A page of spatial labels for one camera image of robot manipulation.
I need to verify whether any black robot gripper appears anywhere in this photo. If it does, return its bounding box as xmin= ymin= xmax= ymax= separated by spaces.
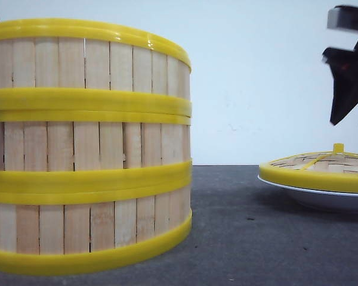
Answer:
xmin=322 ymin=41 xmax=358 ymax=125

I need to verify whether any woven yellow steamer lid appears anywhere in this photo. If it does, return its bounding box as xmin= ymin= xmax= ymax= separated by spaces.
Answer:
xmin=258 ymin=143 xmax=358 ymax=194

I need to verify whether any bamboo steamer basket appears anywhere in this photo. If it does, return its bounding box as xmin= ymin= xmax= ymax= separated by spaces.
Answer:
xmin=0 ymin=110 xmax=193 ymax=194
xmin=0 ymin=186 xmax=192 ymax=276

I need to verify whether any white ceramic plate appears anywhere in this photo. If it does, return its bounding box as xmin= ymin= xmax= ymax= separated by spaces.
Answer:
xmin=257 ymin=175 xmax=358 ymax=214

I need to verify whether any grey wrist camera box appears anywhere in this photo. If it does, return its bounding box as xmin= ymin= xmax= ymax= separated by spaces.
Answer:
xmin=327 ymin=5 xmax=358 ymax=32

